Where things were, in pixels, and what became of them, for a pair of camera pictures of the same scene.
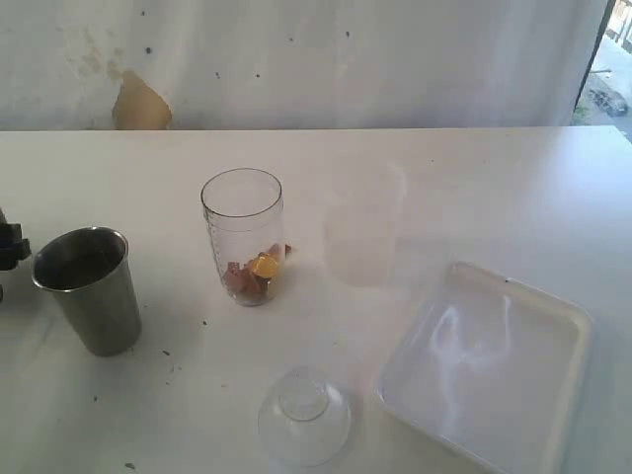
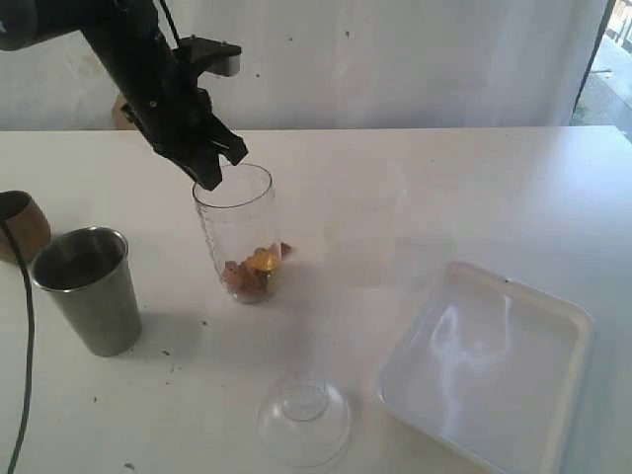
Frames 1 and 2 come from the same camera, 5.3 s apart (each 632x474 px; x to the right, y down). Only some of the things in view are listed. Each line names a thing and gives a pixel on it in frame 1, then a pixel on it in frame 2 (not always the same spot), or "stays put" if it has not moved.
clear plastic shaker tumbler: [244, 213] stays put
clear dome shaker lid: [305, 418] stays put
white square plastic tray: [490, 369] stays put
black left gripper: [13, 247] to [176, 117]
